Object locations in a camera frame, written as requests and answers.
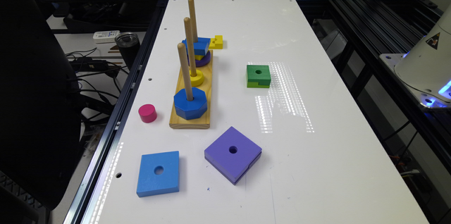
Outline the green square block with hole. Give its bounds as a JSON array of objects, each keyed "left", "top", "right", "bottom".
[{"left": 246, "top": 65, "right": 271, "bottom": 88}]

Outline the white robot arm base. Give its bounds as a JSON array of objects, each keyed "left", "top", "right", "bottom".
[{"left": 379, "top": 9, "right": 450, "bottom": 108}]

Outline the blue octagon block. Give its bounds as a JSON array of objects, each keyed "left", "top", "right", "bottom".
[{"left": 174, "top": 87, "right": 207, "bottom": 120}]

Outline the purple round disc block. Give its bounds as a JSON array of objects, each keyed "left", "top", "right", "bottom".
[{"left": 194, "top": 50, "right": 212, "bottom": 67}]

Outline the yellow block under blue square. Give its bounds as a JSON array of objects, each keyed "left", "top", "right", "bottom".
[{"left": 194, "top": 55, "right": 204, "bottom": 61}]

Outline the small yellow notched block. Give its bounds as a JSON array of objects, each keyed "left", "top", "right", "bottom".
[{"left": 209, "top": 35, "right": 223, "bottom": 49}]

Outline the small blue square block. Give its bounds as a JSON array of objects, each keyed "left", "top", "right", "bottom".
[{"left": 193, "top": 37, "right": 211, "bottom": 56}]

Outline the large purple square block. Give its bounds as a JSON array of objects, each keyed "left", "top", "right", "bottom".
[{"left": 204, "top": 127, "right": 262, "bottom": 185}]

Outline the magenta cylinder block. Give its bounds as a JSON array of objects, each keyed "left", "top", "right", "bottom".
[{"left": 138, "top": 104, "right": 158, "bottom": 123}]

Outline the large blue square block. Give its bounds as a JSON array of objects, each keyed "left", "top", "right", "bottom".
[{"left": 137, "top": 151, "right": 179, "bottom": 197}]

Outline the wooden peg base board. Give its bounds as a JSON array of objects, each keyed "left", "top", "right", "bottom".
[{"left": 169, "top": 50, "right": 214, "bottom": 129}]

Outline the front wooden peg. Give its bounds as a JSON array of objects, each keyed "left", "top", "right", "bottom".
[{"left": 177, "top": 43, "right": 194, "bottom": 101}]

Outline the wooden peg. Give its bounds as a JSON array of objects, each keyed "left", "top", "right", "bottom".
[
  {"left": 188, "top": 0, "right": 198, "bottom": 42},
  {"left": 184, "top": 17, "right": 197, "bottom": 77},
  {"left": 177, "top": 43, "right": 194, "bottom": 101}
]

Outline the middle wooden peg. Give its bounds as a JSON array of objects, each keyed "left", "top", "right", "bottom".
[{"left": 184, "top": 17, "right": 197, "bottom": 77}]

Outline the rear wooden peg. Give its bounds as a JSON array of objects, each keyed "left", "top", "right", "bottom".
[{"left": 188, "top": 0, "right": 198, "bottom": 42}]

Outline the black tumbler cup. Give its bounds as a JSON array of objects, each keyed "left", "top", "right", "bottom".
[{"left": 115, "top": 32, "right": 140, "bottom": 69}]

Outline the white power strip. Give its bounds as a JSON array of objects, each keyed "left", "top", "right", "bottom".
[{"left": 92, "top": 30, "right": 121, "bottom": 44}]

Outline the black office chair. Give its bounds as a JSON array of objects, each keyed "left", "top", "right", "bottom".
[{"left": 1, "top": 0, "right": 81, "bottom": 211}]

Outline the yellow round ring block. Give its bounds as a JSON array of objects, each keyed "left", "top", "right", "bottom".
[{"left": 190, "top": 70, "right": 204, "bottom": 87}]

